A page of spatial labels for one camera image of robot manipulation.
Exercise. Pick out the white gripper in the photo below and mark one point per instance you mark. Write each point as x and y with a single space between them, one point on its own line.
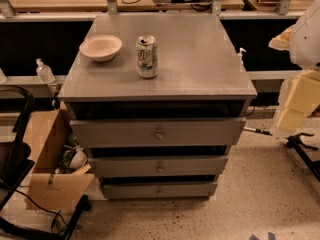
307 40

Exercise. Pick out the grey bottom drawer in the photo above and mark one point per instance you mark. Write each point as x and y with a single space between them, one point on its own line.
166 190

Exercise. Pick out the grey drawer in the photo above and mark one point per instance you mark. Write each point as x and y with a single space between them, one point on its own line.
155 133
157 166
166 190

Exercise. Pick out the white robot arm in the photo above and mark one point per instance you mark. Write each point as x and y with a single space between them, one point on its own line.
302 41

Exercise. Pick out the grey top drawer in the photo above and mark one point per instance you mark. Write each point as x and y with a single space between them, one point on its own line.
155 133

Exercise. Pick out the grey drawer cabinet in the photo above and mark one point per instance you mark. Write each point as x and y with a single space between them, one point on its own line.
199 77

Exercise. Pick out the grey middle drawer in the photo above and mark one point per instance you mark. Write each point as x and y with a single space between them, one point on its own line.
157 166

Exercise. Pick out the black stand with metal rod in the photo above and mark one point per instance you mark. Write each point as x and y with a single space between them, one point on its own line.
296 143

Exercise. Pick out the white pump bottle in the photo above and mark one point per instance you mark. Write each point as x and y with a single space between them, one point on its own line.
241 54

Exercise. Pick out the green white soda can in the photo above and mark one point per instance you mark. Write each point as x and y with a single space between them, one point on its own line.
147 56

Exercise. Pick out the white bowl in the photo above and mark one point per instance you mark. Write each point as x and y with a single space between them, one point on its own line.
101 48

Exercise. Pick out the white cup in box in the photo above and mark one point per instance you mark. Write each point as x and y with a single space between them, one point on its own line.
77 158

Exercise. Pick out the clear sanitizer bottle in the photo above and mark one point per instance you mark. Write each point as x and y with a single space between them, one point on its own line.
44 72

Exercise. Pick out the brown cardboard box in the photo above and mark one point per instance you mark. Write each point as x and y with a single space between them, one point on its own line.
46 135

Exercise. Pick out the black chair frame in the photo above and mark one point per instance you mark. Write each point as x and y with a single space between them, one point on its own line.
15 165

